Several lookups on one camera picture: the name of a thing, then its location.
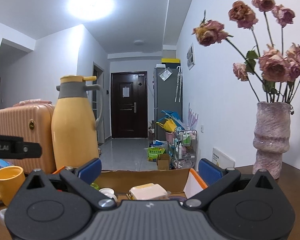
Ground white ribbed bottle cap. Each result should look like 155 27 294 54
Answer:
99 187 117 202

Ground purple gear-shaped cap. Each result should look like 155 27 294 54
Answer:
169 196 187 203

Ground cream cube charger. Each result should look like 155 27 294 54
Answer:
127 183 168 200

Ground green spray bottle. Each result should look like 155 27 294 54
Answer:
90 183 100 191

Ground red white lint brush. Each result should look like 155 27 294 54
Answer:
0 209 7 225

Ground red cardboard box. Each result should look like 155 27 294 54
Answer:
52 165 209 202

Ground pink ribbed suitcase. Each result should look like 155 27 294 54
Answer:
0 99 56 174

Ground yellow mug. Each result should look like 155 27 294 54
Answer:
0 166 25 206

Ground yellow thermos jug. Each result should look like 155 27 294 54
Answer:
51 75 104 170

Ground yellow watering can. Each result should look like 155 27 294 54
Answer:
156 119 177 133

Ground pink ceramic vase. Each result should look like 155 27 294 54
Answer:
253 102 290 180

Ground dark entrance door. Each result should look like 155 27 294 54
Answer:
110 72 148 138

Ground grey refrigerator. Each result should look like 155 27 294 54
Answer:
154 68 183 140

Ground yellow box on fridge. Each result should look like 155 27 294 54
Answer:
161 58 180 64

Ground dried pink roses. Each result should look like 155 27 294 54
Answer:
192 0 300 104

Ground wire trolley with bottles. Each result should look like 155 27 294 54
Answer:
171 127 198 169

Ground wall picture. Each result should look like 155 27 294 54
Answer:
186 43 195 70

